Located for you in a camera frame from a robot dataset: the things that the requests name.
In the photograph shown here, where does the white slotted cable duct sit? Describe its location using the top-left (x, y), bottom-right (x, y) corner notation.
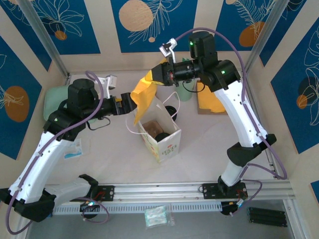
top-left (53, 202), bottom-right (222, 215)

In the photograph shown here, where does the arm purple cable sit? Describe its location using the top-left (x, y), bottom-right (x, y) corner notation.
top-left (174, 27), bottom-right (289, 218)
top-left (6, 71), bottom-right (110, 236)

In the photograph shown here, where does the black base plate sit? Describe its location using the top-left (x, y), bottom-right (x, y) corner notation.
top-left (200, 183), bottom-right (249, 200)
top-left (82, 184), bottom-right (116, 202)

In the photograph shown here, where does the clear bag of packets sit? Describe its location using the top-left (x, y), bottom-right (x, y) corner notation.
top-left (144, 204), bottom-right (175, 229)

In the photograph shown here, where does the mint green zip pouch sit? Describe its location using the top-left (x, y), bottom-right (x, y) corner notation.
top-left (43, 84), bottom-right (98, 124)

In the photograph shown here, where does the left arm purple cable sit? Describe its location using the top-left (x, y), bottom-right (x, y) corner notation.
top-left (6, 71), bottom-right (110, 236)

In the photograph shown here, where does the white paper takeout bag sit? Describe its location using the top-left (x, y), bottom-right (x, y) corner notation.
top-left (126, 91), bottom-right (182, 164)

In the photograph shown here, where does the yellow napkin stack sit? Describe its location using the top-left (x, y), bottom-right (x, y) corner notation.
top-left (198, 82), bottom-right (226, 113)

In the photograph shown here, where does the black ribbed battery pack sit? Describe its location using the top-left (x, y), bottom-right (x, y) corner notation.
top-left (246, 206), bottom-right (289, 228)

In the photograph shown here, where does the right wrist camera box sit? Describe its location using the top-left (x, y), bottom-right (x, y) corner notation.
top-left (159, 37), bottom-right (178, 63)

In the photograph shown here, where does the stack of yellow napkins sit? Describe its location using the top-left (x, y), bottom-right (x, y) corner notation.
top-left (196, 81), bottom-right (227, 115)

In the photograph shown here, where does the aluminium frame post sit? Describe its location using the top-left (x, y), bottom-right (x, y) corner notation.
top-left (18, 0), bottom-right (70, 78)
top-left (241, 0), bottom-right (291, 75)

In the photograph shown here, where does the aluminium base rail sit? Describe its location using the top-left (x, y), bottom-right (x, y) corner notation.
top-left (46, 179), bottom-right (296, 205)

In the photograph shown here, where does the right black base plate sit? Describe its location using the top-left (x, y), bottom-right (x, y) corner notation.
top-left (200, 183), bottom-right (249, 200)

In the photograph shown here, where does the mint green holder cup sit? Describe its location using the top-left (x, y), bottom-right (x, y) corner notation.
top-left (178, 83), bottom-right (196, 102)

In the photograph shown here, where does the brown pulp cup carrier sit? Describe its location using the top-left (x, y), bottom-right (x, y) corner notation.
top-left (141, 120), bottom-right (164, 136)

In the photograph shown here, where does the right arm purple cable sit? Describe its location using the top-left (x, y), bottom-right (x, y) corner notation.
top-left (174, 27), bottom-right (289, 218)

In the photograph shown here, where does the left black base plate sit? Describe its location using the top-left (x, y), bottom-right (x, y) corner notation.
top-left (82, 184), bottom-right (116, 202)

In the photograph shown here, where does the yellow paper napkin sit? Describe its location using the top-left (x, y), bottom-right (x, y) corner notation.
top-left (131, 58), bottom-right (166, 127)

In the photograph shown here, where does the blue white wipe packet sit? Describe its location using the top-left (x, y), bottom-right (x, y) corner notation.
top-left (63, 139), bottom-right (83, 160)

